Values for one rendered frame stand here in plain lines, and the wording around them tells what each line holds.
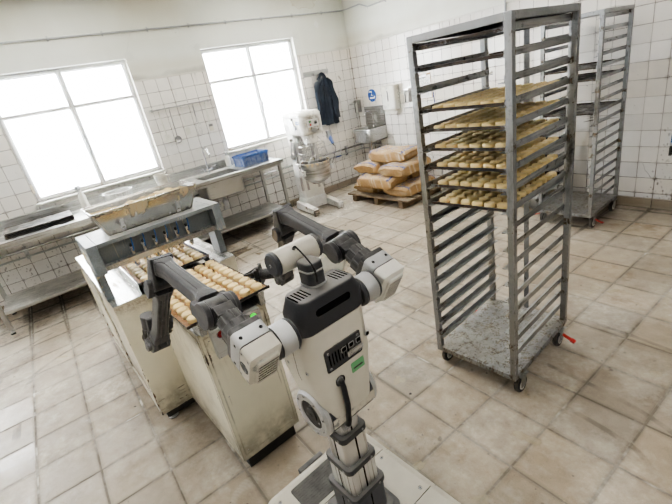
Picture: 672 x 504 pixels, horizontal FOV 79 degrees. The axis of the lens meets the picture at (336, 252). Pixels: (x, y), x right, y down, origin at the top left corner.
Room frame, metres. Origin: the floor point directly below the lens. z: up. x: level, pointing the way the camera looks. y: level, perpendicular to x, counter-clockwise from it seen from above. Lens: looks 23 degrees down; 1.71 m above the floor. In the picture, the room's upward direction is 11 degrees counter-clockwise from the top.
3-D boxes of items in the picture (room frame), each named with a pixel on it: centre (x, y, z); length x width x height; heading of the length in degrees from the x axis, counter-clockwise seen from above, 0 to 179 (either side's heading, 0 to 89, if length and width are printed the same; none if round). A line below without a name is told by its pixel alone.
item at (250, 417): (1.86, 0.71, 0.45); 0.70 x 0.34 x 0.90; 36
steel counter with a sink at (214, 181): (4.78, 2.06, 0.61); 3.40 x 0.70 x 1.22; 123
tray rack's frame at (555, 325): (2.00, -0.89, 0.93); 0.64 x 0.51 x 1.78; 128
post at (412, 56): (1.99, -0.51, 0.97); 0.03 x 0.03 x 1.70; 38
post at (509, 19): (1.63, -0.78, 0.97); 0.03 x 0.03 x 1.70; 38
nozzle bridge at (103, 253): (2.27, 1.00, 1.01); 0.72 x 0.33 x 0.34; 126
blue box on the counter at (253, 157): (5.55, 0.87, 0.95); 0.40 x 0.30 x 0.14; 126
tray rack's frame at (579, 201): (3.77, -2.48, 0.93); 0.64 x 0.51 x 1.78; 126
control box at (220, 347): (1.57, 0.50, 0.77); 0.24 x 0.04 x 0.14; 126
